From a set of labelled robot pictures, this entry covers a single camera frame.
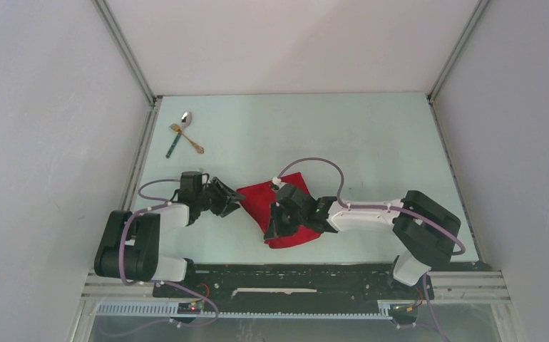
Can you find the silver spoon teal handle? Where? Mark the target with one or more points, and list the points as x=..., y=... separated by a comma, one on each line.
x=185, y=121

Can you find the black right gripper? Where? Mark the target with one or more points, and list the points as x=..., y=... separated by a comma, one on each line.
x=276, y=227

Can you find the aluminium frame post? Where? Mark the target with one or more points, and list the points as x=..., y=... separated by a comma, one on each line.
x=462, y=42
x=113, y=28

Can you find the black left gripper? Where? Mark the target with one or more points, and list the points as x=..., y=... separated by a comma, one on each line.
x=216, y=182

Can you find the red satin napkin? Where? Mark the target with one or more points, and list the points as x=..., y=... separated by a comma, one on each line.
x=256, y=203

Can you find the gold fork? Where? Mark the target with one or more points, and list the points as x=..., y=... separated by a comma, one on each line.
x=198, y=148

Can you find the right aluminium frame post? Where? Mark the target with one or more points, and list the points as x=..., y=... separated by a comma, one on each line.
x=462, y=42

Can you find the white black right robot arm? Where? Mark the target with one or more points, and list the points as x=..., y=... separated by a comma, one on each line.
x=428, y=231

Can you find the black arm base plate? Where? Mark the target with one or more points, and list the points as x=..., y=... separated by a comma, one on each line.
x=294, y=288

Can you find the white slotted cable duct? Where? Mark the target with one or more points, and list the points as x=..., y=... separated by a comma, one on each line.
x=185, y=310

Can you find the left aluminium frame post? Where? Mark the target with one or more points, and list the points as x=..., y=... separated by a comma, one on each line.
x=113, y=28

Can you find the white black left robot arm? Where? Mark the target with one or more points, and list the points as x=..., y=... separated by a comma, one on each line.
x=130, y=248

